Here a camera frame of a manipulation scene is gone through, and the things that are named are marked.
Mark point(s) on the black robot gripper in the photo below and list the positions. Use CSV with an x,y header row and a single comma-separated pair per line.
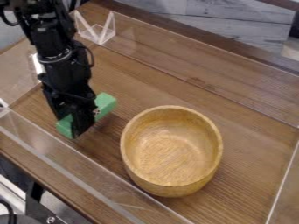
x,y
66,86

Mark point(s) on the green rectangular block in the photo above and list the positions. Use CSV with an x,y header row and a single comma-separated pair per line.
x,y
106,103

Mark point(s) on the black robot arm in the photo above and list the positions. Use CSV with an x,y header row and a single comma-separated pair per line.
x,y
46,23

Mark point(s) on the brown wooden bowl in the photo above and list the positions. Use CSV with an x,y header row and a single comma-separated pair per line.
x,y
172,148

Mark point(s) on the clear acrylic corner bracket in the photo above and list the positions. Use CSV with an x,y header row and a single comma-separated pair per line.
x,y
100,34

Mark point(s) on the black table leg frame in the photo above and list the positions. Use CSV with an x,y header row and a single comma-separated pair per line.
x,y
36,209

